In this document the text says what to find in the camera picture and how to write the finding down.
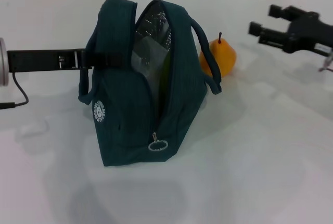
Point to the orange yellow pear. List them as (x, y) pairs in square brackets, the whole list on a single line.
[(223, 57)]

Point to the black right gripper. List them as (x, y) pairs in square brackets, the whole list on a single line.
[(309, 34)]

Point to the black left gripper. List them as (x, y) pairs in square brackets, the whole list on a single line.
[(39, 60)]

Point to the dark teal insulated lunch bag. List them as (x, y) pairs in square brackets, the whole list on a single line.
[(187, 83)]

